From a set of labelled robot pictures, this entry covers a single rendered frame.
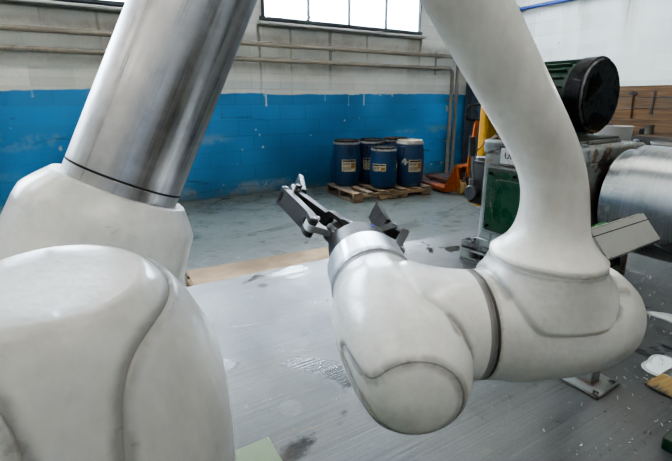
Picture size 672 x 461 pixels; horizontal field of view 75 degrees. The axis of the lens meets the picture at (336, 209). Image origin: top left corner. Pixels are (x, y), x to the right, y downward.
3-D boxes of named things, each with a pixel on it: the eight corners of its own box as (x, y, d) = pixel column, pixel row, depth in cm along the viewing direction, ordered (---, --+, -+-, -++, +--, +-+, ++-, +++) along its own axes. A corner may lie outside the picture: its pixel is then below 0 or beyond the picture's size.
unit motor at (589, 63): (503, 199, 144) (516, 65, 134) (608, 222, 118) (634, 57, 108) (449, 210, 131) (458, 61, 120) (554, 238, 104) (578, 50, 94)
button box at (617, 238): (620, 256, 75) (603, 228, 77) (662, 239, 70) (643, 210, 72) (565, 278, 66) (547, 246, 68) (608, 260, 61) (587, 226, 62)
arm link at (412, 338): (323, 334, 47) (439, 329, 49) (347, 467, 33) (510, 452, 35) (328, 244, 43) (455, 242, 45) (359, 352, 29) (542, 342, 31)
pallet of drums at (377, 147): (398, 184, 669) (399, 135, 651) (430, 194, 600) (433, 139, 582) (326, 191, 619) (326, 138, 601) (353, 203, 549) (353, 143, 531)
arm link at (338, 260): (394, 333, 48) (381, 302, 54) (432, 265, 46) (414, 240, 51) (318, 313, 46) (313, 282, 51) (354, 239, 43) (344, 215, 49)
